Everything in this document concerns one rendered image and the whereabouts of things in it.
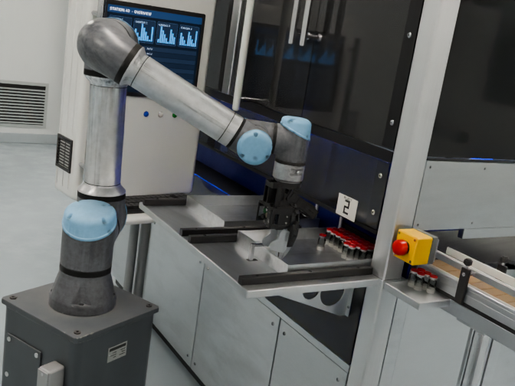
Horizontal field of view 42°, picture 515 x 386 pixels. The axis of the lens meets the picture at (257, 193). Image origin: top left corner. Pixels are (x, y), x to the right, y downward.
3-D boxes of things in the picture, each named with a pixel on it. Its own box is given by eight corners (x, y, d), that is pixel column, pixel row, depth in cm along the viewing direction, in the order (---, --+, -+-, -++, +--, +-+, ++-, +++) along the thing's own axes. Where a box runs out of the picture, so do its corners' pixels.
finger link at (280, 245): (262, 261, 166) (268, 227, 164) (282, 260, 169) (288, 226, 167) (269, 266, 164) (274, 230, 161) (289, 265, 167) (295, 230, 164)
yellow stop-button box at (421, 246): (413, 253, 172) (418, 227, 170) (433, 264, 166) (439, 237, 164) (391, 255, 168) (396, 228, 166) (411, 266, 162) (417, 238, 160)
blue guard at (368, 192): (126, 103, 333) (130, 67, 329) (378, 230, 174) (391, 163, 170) (126, 103, 333) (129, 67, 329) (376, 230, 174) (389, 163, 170)
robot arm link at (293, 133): (277, 112, 162) (311, 118, 163) (270, 156, 165) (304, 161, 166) (279, 117, 155) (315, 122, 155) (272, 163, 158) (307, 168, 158)
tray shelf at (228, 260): (267, 205, 235) (267, 200, 234) (400, 283, 178) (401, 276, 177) (138, 207, 210) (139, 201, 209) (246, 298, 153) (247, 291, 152)
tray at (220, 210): (274, 204, 230) (276, 194, 230) (317, 229, 209) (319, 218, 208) (185, 205, 213) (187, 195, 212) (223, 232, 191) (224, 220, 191)
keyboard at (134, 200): (183, 197, 250) (184, 191, 249) (205, 208, 240) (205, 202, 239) (84, 203, 224) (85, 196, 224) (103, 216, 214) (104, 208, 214)
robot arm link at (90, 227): (52, 268, 146) (57, 210, 143) (67, 248, 159) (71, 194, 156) (107, 275, 147) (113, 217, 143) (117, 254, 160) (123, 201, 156)
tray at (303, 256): (332, 237, 203) (335, 227, 202) (389, 269, 181) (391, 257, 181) (236, 242, 185) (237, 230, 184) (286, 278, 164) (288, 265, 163)
